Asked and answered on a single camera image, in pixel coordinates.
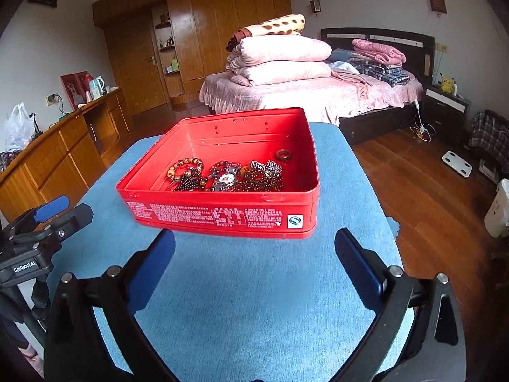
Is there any silver charm bracelet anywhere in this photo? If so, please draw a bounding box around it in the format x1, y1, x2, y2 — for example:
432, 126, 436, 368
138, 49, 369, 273
250, 160, 284, 180

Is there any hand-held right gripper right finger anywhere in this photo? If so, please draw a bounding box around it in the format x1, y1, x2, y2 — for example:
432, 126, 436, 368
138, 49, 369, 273
335, 228, 467, 382

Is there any folded pink quilt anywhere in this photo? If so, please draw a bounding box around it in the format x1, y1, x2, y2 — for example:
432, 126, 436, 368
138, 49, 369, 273
227, 61, 332, 87
226, 37, 332, 70

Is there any white bathroom scale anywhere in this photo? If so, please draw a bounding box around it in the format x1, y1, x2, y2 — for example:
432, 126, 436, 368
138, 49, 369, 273
441, 151, 474, 176

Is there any wooden sideboard cabinet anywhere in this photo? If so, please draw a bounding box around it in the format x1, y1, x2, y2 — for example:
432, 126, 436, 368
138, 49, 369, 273
0, 88, 134, 217

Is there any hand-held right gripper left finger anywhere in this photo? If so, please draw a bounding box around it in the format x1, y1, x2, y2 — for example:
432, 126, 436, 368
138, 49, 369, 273
43, 229, 178, 382

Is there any folded pink blanket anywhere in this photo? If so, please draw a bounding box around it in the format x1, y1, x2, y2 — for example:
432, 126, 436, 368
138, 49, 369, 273
352, 39, 407, 66

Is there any spotted cream blanket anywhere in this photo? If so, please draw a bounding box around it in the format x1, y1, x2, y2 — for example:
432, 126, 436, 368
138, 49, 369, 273
228, 14, 306, 50

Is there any plaid bag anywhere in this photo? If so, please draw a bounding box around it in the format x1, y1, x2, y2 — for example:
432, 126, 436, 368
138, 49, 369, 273
468, 110, 509, 162

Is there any yellow plush toy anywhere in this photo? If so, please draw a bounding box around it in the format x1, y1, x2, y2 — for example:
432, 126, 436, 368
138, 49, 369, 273
437, 73, 457, 94

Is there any dark nightstand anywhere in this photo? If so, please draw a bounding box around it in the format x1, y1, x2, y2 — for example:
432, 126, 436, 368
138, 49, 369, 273
422, 85, 472, 144

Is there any clear plastic bag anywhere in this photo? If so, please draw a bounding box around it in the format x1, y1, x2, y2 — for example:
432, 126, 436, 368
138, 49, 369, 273
5, 103, 36, 150

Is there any red photo frame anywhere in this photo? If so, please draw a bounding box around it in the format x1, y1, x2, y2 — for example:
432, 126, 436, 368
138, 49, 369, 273
60, 72, 90, 111

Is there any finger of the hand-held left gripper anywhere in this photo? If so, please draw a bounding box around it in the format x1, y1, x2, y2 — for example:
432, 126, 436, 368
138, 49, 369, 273
8, 203, 94, 247
0, 196, 68, 235

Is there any white power strip cable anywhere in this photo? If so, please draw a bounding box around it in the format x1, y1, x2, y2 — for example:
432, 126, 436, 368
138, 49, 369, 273
409, 99, 434, 142

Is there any white electric kettle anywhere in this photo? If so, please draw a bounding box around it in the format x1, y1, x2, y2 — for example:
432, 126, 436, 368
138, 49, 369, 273
88, 76, 106, 100

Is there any dark purple bead bracelet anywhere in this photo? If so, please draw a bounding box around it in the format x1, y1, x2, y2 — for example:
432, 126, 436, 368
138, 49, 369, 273
173, 169, 211, 192

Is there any wooden wardrobe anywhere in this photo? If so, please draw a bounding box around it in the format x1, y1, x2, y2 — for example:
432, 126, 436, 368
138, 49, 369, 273
92, 0, 293, 108

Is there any brown wooden bead bracelet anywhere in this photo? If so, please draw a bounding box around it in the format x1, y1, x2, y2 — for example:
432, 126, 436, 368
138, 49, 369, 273
166, 157, 204, 181

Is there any pink bedspread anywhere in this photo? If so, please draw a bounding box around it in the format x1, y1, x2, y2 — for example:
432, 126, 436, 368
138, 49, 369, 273
199, 69, 424, 128

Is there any amber bead bracelet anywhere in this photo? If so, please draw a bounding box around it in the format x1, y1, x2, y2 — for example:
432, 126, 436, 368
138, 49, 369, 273
233, 169, 285, 192

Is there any metal band wristwatch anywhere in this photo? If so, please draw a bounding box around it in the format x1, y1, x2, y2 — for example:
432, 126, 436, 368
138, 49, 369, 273
211, 169, 239, 193

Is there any blue tablecloth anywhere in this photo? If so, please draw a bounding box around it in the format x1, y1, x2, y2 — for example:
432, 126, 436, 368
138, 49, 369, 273
48, 121, 404, 382

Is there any red tin box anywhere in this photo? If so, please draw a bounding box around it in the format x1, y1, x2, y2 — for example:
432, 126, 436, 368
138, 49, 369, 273
116, 107, 321, 240

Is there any dark wooden bed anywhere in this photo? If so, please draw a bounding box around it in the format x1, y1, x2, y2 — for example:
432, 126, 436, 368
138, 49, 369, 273
199, 28, 436, 146

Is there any light blue cloth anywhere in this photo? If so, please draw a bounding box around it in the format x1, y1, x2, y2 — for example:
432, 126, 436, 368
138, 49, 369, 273
328, 49, 359, 63

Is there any plaid clothes pile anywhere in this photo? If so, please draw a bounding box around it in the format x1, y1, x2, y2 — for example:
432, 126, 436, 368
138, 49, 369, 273
348, 60, 412, 87

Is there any white appliance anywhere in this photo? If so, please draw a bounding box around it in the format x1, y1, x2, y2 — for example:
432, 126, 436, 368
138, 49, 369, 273
484, 179, 509, 238

